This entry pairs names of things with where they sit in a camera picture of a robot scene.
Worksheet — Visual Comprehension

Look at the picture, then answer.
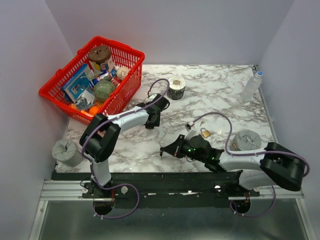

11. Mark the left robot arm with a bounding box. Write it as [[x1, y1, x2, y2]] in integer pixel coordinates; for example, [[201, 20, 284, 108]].
[[79, 94, 170, 198]]

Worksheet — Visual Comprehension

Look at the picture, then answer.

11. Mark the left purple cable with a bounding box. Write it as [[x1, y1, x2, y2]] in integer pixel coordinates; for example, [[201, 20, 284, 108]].
[[81, 78, 172, 221]]

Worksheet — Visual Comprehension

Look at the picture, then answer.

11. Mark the orange fruit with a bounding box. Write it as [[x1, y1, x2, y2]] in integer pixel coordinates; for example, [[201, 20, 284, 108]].
[[88, 105, 101, 116]]

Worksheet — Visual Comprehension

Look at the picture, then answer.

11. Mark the brown round lid container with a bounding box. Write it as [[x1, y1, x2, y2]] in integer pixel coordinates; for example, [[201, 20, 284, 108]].
[[88, 45, 111, 64]]

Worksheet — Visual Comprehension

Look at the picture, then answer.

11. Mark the cream ball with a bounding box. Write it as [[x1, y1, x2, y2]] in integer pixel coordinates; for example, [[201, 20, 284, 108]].
[[116, 66, 130, 81]]

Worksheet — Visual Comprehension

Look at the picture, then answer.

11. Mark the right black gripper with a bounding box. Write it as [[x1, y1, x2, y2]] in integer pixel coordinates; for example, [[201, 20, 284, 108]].
[[163, 133, 206, 163]]

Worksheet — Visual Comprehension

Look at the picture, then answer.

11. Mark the brass padlock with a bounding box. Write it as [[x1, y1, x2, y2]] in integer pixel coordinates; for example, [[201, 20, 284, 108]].
[[200, 127, 211, 138]]

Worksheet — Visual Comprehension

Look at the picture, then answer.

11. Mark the black wrapped tissue roll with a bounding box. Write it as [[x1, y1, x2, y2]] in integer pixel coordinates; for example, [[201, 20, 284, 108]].
[[167, 75, 186, 100]]

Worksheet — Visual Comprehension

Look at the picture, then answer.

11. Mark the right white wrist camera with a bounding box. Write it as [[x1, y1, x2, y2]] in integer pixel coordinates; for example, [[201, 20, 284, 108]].
[[185, 121, 197, 140]]

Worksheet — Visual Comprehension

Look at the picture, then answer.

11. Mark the purple cable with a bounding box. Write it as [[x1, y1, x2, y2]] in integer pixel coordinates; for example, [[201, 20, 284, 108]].
[[81, 78, 172, 221], [192, 111, 311, 218]]

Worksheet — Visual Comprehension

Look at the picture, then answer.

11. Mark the green netted melon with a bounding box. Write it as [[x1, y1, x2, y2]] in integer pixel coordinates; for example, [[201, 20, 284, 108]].
[[93, 80, 116, 104]]

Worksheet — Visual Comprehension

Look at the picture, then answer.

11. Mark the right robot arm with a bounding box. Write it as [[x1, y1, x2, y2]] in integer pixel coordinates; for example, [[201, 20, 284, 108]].
[[160, 134, 310, 196]]

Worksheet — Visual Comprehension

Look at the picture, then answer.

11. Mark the aluminium frame rail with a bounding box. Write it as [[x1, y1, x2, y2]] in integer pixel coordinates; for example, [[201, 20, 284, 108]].
[[28, 178, 96, 240]]

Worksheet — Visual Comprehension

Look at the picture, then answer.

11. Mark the blue white box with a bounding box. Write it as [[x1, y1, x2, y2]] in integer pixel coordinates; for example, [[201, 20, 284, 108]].
[[60, 63, 92, 103]]

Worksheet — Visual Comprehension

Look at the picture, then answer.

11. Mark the clear plastic water bottle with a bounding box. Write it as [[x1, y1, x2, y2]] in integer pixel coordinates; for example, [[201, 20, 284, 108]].
[[240, 71, 263, 102]]

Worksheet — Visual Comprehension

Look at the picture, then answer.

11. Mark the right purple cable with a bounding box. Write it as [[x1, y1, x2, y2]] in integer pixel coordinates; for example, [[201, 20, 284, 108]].
[[192, 111, 311, 218]]

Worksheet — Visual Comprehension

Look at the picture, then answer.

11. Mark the red plastic basket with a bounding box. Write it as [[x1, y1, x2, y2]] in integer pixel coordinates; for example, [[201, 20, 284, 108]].
[[38, 36, 145, 125]]

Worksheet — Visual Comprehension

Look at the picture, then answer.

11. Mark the black-headed key bunch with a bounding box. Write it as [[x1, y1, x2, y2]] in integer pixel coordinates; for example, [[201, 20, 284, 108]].
[[159, 148, 164, 160]]

